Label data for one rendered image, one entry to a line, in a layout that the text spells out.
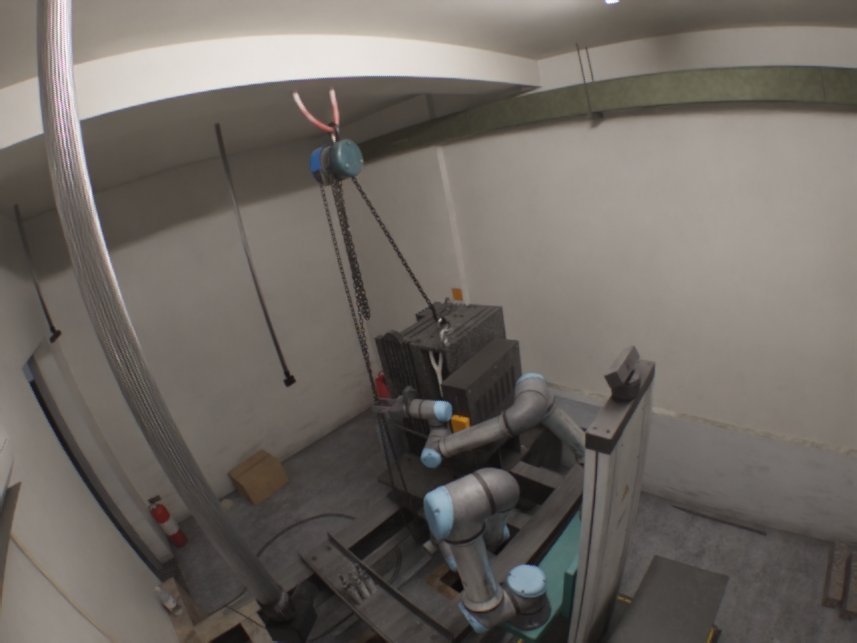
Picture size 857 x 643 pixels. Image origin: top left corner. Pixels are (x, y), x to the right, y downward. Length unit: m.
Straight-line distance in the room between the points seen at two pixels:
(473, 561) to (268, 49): 1.56
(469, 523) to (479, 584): 0.23
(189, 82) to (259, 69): 0.23
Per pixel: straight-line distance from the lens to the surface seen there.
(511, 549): 2.06
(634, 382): 0.95
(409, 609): 1.95
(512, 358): 1.93
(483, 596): 1.19
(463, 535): 0.99
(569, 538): 1.65
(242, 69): 1.35
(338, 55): 1.53
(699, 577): 1.81
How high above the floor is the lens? 2.33
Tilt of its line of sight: 21 degrees down
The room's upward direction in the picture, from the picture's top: 12 degrees counter-clockwise
